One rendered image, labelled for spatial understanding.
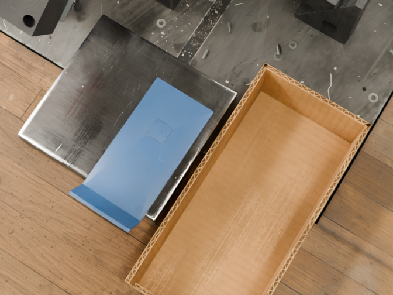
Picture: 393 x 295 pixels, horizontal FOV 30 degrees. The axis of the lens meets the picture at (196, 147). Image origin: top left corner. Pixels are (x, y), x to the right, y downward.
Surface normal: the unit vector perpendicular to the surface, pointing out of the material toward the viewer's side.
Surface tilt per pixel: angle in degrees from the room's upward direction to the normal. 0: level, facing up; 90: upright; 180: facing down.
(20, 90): 0
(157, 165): 0
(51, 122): 0
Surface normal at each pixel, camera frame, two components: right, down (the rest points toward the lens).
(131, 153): 0.00, -0.25
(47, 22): 0.84, 0.54
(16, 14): -0.26, 0.20
